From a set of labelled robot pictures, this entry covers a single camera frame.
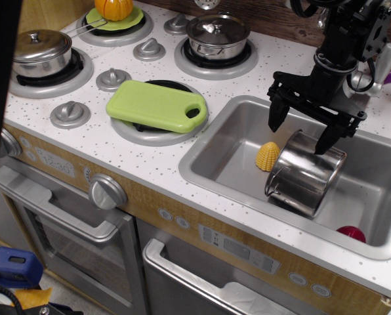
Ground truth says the silver stove knob middle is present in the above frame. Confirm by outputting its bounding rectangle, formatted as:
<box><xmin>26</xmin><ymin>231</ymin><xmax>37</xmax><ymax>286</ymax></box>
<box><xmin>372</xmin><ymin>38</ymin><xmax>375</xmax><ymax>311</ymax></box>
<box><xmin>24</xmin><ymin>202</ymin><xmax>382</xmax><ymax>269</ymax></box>
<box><xmin>96</xmin><ymin>68</ymin><xmax>131</xmax><ymax>93</ymax></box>

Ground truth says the orange toy pumpkin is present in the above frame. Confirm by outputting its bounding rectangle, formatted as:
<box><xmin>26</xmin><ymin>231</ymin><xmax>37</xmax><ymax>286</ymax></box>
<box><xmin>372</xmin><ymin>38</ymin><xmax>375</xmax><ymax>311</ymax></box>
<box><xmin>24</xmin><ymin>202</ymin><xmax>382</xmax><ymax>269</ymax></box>
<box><xmin>94</xmin><ymin>0</ymin><xmax>133</xmax><ymax>22</ymax></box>

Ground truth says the digital clock panel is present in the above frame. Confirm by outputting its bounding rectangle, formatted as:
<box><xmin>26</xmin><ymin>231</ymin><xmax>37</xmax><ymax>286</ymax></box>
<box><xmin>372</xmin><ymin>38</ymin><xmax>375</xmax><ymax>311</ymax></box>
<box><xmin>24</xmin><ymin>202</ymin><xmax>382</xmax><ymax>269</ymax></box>
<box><xmin>35</xmin><ymin>147</ymin><xmax>75</xmax><ymax>178</ymax></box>

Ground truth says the blue clamp tool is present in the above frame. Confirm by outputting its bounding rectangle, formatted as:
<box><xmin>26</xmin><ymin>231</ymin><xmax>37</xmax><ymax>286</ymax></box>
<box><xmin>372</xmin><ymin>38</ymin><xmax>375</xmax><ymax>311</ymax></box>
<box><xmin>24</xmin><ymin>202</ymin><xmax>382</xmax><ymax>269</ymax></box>
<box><xmin>0</xmin><ymin>247</ymin><xmax>44</xmax><ymax>289</ymax></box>

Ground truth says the silver stove knob rear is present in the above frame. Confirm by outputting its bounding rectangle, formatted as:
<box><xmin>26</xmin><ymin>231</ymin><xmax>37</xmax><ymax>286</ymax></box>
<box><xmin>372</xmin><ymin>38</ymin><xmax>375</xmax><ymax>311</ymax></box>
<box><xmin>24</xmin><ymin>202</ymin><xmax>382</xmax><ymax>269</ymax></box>
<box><xmin>163</xmin><ymin>13</ymin><xmax>189</xmax><ymax>35</ymax></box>

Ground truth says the hanging metal strainer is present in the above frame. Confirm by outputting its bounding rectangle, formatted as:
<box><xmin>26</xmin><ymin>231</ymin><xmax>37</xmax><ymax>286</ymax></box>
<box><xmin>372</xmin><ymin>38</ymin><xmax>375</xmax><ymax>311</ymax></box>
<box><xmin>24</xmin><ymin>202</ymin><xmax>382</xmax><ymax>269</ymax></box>
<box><xmin>194</xmin><ymin>0</ymin><xmax>220</xmax><ymax>11</ymax></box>

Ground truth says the red toy ball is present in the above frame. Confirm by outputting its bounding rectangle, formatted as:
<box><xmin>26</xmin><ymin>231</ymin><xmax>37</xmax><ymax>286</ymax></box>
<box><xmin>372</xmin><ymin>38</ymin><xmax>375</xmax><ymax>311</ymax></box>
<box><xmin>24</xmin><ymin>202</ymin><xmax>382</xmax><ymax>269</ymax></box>
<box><xmin>337</xmin><ymin>226</ymin><xmax>366</xmax><ymax>243</ymax></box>

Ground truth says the green cutting board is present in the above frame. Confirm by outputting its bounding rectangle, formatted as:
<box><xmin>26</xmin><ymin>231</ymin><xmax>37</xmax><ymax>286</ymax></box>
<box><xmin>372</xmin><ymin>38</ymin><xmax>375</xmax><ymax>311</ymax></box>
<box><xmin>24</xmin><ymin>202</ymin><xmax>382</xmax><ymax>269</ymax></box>
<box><xmin>106</xmin><ymin>80</ymin><xmax>207</xmax><ymax>133</ymax></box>

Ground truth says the yellow cloth on floor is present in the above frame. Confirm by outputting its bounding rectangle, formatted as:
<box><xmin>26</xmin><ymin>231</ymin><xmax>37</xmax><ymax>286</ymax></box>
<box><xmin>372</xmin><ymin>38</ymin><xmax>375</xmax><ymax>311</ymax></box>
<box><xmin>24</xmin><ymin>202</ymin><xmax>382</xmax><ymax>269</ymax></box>
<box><xmin>14</xmin><ymin>287</ymin><xmax>52</xmax><ymax>310</ymax></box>

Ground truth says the silver stove knob upper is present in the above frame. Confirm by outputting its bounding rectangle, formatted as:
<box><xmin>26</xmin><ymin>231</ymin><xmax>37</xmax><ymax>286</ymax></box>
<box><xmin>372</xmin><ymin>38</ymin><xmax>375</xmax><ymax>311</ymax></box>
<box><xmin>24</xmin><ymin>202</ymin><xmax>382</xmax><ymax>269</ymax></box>
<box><xmin>133</xmin><ymin>37</ymin><xmax>166</xmax><ymax>62</ymax></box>

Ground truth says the silver sink basin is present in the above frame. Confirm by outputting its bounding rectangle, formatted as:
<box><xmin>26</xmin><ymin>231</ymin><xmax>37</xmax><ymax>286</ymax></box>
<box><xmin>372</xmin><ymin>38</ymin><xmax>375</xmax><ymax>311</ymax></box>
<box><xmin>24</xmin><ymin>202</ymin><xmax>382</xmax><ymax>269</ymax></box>
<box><xmin>179</xmin><ymin>96</ymin><xmax>391</xmax><ymax>260</ymax></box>

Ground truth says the front burner ring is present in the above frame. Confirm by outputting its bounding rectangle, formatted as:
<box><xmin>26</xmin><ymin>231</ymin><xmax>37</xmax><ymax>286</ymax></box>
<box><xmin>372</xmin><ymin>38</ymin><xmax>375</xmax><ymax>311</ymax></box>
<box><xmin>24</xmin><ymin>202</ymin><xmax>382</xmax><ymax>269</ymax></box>
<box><xmin>110</xmin><ymin>79</ymin><xmax>210</xmax><ymax>147</ymax></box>

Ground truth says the rear right burner ring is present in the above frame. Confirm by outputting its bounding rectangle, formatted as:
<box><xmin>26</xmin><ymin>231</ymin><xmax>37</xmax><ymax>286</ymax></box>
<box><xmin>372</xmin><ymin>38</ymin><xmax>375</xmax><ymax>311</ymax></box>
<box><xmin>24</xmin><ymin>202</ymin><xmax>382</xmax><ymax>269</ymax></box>
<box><xmin>174</xmin><ymin>36</ymin><xmax>259</xmax><ymax>80</ymax></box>

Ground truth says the silver oven dial left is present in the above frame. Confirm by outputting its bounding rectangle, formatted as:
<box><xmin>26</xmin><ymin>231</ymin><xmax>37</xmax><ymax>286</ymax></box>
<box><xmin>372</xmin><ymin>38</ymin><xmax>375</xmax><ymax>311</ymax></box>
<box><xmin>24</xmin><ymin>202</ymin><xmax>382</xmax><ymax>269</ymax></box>
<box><xmin>0</xmin><ymin>128</ymin><xmax>22</xmax><ymax>158</ymax></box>

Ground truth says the rear left burner ring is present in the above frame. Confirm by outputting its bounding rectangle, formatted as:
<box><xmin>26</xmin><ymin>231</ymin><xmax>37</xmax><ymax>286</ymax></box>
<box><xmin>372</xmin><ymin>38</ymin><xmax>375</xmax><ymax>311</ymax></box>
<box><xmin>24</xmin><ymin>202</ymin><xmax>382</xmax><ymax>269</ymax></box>
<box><xmin>76</xmin><ymin>9</ymin><xmax>155</xmax><ymax>47</ymax></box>

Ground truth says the yellow toy corn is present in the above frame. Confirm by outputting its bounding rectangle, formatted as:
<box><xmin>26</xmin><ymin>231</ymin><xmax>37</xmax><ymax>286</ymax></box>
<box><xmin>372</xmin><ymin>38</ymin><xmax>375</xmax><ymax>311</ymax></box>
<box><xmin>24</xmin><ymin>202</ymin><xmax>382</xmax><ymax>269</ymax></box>
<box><xmin>255</xmin><ymin>142</ymin><xmax>280</xmax><ymax>172</ymax></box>

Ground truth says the silver stove knob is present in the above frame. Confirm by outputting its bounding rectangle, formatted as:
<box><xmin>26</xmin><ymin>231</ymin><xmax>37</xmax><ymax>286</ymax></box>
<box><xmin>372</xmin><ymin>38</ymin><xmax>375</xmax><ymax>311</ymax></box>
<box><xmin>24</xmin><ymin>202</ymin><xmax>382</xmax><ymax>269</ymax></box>
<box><xmin>50</xmin><ymin>101</ymin><xmax>91</xmax><ymax>129</ymax></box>
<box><xmin>96</xmin><ymin>68</ymin><xmax>131</xmax><ymax>93</ymax></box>
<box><xmin>133</xmin><ymin>37</ymin><xmax>166</xmax><ymax>62</ymax></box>
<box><xmin>163</xmin><ymin>13</ymin><xmax>189</xmax><ymax>35</ymax></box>

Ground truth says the oven door with handle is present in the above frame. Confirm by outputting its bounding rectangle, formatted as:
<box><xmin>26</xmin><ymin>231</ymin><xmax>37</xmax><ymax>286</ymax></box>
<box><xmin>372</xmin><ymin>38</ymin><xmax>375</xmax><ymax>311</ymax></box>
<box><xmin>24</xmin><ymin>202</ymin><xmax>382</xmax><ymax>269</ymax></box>
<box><xmin>0</xmin><ymin>163</ymin><xmax>146</xmax><ymax>314</ymax></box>

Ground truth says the silver faucet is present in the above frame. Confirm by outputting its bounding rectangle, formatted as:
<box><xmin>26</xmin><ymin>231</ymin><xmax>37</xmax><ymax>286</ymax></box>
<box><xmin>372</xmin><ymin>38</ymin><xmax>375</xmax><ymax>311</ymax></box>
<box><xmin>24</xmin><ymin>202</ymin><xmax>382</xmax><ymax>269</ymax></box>
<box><xmin>343</xmin><ymin>42</ymin><xmax>391</xmax><ymax>111</ymax></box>

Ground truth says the silver oven dial right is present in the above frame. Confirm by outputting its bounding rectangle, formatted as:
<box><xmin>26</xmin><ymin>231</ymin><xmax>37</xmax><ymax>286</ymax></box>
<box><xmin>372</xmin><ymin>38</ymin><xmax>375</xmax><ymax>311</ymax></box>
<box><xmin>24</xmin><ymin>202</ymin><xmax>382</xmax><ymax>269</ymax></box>
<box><xmin>88</xmin><ymin>173</ymin><xmax>128</xmax><ymax>211</ymax></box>

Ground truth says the green plate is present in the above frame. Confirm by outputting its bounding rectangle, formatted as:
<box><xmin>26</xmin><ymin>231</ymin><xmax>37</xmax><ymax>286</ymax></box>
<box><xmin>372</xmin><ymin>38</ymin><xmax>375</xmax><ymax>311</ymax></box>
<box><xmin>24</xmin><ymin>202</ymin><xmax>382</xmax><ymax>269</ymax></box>
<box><xmin>85</xmin><ymin>7</ymin><xmax>144</xmax><ymax>32</ymax></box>

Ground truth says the lidded steel pot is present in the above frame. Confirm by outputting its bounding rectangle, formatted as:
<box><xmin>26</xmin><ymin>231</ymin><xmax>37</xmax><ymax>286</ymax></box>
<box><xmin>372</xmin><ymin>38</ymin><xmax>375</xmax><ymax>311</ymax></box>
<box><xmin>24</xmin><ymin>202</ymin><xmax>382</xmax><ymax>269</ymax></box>
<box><xmin>12</xmin><ymin>29</ymin><xmax>72</xmax><ymax>78</ymax></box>
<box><xmin>186</xmin><ymin>13</ymin><xmax>251</xmax><ymax>60</ymax></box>

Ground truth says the burner ring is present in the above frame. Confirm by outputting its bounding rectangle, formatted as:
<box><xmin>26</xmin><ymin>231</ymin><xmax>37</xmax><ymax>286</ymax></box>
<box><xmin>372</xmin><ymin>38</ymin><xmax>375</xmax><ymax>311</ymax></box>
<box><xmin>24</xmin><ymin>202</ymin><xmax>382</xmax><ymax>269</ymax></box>
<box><xmin>8</xmin><ymin>48</ymin><xmax>94</xmax><ymax>100</ymax></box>
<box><xmin>174</xmin><ymin>36</ymin><xmax>259</xmax><ymax>80</ymax></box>
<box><xmin>76</xmin><ymin>9</ymin><xmax>155</xmax><ymax>47</ymax></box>
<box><xmin>110</xmin><ymin>79</ymin><xmax>210</xmax><ymax>147</ymax></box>

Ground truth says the silver stove knob front left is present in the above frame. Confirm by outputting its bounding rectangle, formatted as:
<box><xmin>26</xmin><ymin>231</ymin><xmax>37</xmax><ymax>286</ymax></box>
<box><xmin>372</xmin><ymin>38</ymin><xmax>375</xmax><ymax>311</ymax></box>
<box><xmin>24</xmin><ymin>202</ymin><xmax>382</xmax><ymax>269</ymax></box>
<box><xmin>50</xmin><ymin>101</ymin><xmax>91</xmax><ymax>129</ymax></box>

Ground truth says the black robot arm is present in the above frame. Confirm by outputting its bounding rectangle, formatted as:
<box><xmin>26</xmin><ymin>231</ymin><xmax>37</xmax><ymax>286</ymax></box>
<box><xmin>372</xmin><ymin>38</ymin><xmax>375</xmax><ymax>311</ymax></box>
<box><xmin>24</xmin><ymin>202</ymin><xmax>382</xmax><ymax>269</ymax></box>
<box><xmin>268</xmin><ymin>1</ymin><xmax>391</xmax><ymax>154</ymax></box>

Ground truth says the lidded steel pot rear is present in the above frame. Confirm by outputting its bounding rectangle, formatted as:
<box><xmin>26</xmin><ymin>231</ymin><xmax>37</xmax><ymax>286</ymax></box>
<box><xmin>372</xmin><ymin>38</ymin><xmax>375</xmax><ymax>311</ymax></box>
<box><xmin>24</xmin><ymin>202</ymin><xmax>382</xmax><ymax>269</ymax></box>
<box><xmin>186</xmin><ymin>13</ymin><xmax>251</xmax><ymax>60</ymax></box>

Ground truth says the dishwasher door with handle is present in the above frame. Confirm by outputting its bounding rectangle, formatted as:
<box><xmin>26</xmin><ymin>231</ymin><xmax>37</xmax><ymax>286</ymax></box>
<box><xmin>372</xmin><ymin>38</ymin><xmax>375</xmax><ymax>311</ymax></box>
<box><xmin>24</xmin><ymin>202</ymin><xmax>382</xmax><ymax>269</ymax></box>
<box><xmin>137</xmin><ymin>220</ymin><xmax>321</xmax><ymax>314</ymax></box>

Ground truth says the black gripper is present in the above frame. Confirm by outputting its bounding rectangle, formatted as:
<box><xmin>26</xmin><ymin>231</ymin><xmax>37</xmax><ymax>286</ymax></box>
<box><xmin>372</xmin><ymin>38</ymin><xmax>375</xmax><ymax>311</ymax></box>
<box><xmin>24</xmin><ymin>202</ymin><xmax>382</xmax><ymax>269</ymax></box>
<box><xmin>268</xmin><ymin>71</ymin><xmax>367</xmax><ymax>155</ymax></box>

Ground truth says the lidded steel pot left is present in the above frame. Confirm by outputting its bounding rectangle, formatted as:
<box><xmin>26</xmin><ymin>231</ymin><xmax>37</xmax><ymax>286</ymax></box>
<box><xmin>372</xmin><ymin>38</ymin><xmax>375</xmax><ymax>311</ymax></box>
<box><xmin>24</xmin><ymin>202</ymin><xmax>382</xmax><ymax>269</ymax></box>
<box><xmin>12</xmin><ymin>29</ymin><xmax>72</xmax><ymax>78</ymax></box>

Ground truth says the dishwasher control panel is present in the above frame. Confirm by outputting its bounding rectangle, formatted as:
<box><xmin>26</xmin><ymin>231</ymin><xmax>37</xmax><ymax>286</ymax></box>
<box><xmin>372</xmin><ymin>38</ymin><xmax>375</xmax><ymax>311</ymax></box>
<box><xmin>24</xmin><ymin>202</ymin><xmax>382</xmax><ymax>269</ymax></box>
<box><xmin>198</xmin><ymin>224</ymin><xmax>281</xmax><ymax>275</ymax></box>

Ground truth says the silver oven dial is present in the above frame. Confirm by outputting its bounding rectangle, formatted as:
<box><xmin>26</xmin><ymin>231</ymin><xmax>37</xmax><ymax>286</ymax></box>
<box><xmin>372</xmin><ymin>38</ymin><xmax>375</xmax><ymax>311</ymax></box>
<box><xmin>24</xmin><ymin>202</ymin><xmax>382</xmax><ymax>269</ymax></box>
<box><xmin>88</xmin><ymin>173</ymin><xmax>128</xmax><ymax>211</ymax></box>
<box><xmin>0</xmin><ymin>128</ymin><xmax>22</xmax><ymax>158</ymax></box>

